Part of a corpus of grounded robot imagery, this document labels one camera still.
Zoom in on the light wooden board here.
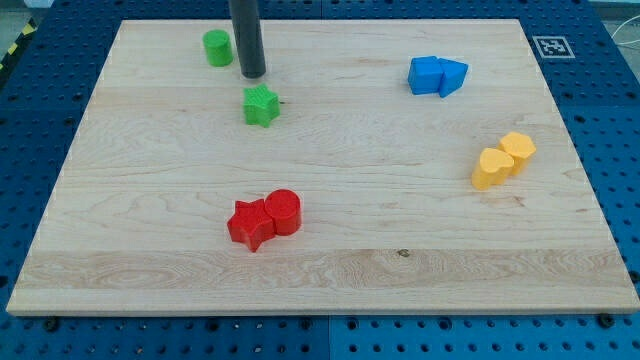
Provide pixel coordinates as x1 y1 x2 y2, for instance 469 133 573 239
7 19 639 316

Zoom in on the red cylinder block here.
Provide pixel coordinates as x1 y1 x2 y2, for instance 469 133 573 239
265 189 302 236

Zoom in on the red star block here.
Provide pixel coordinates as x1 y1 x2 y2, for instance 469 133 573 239
227 199 275 252

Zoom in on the green star block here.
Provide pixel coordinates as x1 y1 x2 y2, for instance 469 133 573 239
243 84 280 128

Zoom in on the blue cube block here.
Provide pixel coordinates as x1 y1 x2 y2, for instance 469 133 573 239
407 56 444 95

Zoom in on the green cylinder block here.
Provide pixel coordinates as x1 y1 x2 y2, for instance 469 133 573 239
202 29 233 67

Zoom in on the blue triangle block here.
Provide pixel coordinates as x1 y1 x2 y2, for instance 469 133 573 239
438 58 469 98

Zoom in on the yellow heart block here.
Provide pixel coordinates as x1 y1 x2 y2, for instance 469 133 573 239
471 148 515 190

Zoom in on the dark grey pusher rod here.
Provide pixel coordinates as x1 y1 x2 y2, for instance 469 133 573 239
228 0 266 79

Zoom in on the yellow hexagon block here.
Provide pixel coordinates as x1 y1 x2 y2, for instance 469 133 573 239
498 132 537 176

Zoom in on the white fiducial marker tag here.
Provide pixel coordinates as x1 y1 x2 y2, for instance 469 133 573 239
532 36 575 59

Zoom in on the yellow black hazard tape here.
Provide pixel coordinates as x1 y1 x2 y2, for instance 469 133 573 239
1 17 38 74

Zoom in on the white cable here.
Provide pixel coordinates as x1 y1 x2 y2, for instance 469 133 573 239
609 14 640 50

